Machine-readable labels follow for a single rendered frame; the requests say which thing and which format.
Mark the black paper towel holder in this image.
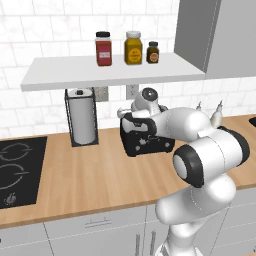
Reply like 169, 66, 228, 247
64, 87, 100, 148

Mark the grey drawer front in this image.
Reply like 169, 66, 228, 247
43, 205, 148, 242
0, 222, 50, 256

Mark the yellow spice jar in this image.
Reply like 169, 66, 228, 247
124, 30, 144, 66

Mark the black toaster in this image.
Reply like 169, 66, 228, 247
119, 104, 176, 158

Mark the white condiment bottle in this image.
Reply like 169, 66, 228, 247
212, 99, 225, 128

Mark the red spice jar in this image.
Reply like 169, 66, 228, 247
95, 31, 113, 67

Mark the grey cupboard door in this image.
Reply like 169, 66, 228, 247
48, 229, 148, 256
145, 203, 172, 256

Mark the white wall socket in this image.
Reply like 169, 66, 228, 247
125, 84, 139, 100

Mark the grey cupboard door handle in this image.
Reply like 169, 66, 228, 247
134, 233, 141, 256
150, 230, 157, 256

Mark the black hob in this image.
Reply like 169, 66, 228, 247
0, 136, 48, 211

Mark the white wall shelf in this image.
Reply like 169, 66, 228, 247
20, 52, 207, 93

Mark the grey wall cupboard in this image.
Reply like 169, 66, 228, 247
173, 0, 256, 81

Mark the grey wall socket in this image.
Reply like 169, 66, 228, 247
93, 86, 110, 102

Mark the small brown spice jar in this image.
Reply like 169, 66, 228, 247
146, 41, 161, 65

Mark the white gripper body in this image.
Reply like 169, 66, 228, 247
116, 106, 135, 120

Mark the white paper towel roll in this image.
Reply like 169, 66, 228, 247
67, 88, 96, 145

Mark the grey drawer handle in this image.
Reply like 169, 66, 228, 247
84, 217, 113, 229

